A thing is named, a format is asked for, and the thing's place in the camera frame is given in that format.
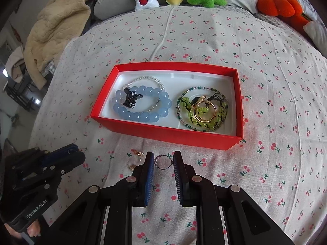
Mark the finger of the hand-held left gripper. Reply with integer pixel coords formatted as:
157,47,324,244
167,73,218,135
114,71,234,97
42,144,80,165
52,152,86,174

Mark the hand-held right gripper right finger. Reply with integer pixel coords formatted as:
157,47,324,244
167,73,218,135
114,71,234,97
173,150,297,245

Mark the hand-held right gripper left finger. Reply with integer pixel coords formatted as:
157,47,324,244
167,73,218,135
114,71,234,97
42,152,155,245

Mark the purple bead wire ring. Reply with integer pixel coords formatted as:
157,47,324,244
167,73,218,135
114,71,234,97
154,154,176,171

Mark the red cardboard box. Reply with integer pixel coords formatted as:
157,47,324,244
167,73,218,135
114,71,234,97
90,62,247,151

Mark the blue bead bracelet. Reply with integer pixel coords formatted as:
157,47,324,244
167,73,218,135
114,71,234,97
112,85,173,122

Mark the green bead bracelet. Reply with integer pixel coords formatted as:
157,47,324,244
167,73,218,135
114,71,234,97
179,94,228,131

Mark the black hair clip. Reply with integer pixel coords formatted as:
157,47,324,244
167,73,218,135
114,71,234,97
122,88,143,109

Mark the gold ring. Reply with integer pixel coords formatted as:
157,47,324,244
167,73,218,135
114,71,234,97
191,95,218,122

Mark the clear bead bracelet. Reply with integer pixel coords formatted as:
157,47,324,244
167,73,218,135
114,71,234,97
123,76,165,113

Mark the person's left hand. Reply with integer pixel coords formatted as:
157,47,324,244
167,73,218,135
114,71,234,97
2,218,43,239

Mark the small gold earring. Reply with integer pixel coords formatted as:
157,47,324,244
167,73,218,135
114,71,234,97
127,148,145,159

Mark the plaid cloth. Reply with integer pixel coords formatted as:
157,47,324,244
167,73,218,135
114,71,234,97
38,59,58,77

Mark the beige quilted blanket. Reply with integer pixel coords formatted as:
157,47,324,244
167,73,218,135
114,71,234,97
24,0,103,87

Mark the cherry print cloth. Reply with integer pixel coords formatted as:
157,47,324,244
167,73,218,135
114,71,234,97
29,5,327,245

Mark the grey pillow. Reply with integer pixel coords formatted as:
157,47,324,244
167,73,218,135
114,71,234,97
97,0,144,21

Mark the red tomato plush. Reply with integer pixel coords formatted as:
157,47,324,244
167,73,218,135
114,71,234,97
254,0,311,32

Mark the white pillow with dark print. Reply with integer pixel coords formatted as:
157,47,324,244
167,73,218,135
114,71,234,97
296,0,327,21

